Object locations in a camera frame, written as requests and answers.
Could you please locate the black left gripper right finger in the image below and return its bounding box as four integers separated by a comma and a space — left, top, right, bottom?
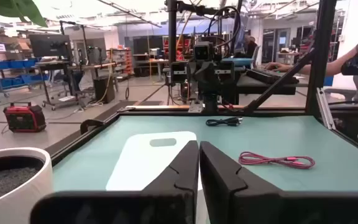
199, 141, 358, 224

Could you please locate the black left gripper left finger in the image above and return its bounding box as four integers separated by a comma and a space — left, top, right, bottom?
29, 139, 200, 224

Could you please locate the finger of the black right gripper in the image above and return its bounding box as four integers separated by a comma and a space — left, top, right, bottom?
195, 66, 209, 94
208, 66, 223, 94

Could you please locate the pink braided USB-C cable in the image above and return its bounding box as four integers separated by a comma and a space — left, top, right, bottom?
238, 151, 316, 170

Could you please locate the wooden table board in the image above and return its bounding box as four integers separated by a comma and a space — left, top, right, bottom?
125, 105, 248, 111

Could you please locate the white plastic bin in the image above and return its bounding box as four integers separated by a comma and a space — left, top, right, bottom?
105, 131, 203, 192

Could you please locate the black desk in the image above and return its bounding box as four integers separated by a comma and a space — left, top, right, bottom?
235, 73, 310, 96

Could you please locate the shelf with red bins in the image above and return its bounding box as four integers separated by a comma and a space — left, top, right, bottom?
109, 47, 135, 76

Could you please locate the black keyboard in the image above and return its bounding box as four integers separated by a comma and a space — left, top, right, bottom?
246, 67, 300, 85

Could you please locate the black floor box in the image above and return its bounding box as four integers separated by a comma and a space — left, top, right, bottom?
93, 76, 116, 105

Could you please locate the green table mat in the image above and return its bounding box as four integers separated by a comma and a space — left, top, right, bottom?
52, 115, 358, 192

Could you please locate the black table clamp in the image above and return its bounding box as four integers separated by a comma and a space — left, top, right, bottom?
80, 118, 106, 136

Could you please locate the wheeled workshop cart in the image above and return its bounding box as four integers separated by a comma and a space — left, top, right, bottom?
35, 59, 117, 111

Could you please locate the black computer monitor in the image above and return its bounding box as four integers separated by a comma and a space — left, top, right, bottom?
28, 33, 73, 58

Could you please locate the white plant pot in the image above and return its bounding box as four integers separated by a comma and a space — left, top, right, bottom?
0, 147, 54, 224

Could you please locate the red and black power station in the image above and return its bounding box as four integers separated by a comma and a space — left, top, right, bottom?
2, 101, 47, 134

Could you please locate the shelf with blue bins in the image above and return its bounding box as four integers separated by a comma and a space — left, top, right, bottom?
0, 42, 48, 97

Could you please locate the green leafy plant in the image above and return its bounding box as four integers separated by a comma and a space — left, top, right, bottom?
0, 0, 48, 50

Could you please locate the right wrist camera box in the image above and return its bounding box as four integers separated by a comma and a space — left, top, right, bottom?
193, 41, 215, 62

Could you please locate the black USB-C cable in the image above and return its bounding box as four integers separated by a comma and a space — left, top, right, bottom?
205, 116, 244, 128

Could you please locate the black right arm cable loop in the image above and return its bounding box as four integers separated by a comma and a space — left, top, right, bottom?
208, 5, 242, 48

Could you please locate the black aluminium table frame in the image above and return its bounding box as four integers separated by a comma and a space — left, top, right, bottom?
45, 0, 358, 166

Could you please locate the silver aluminium bracket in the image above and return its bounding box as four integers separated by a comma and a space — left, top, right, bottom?
315, 87, 337, 131

